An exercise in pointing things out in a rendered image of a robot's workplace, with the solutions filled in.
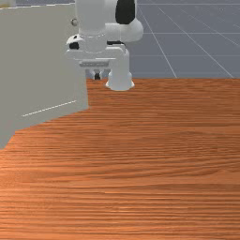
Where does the pale grey cabinet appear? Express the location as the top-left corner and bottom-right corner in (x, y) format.
(0, 0), (91, 150)

